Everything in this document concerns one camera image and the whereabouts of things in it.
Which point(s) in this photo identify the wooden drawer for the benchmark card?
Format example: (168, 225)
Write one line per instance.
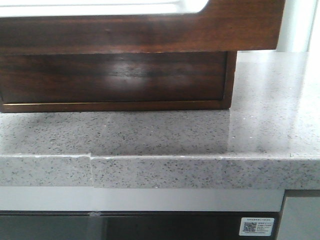
(223, 25)
(112, 77)

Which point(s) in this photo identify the dark wooden drawer cabinet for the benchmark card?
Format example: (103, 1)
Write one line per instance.
(135, 105)

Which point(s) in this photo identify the white QR code sticker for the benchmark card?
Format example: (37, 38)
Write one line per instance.
(256, 226)

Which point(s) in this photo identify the grey white curtain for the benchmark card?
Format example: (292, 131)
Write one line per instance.
(298, 23)

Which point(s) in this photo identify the grey appliance front panel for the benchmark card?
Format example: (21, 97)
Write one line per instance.
(300, 216)

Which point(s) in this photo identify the black glass oven door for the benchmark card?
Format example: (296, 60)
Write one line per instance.
(129, 225)

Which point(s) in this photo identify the white plastic tray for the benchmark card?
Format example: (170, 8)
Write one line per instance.
(56, 8)

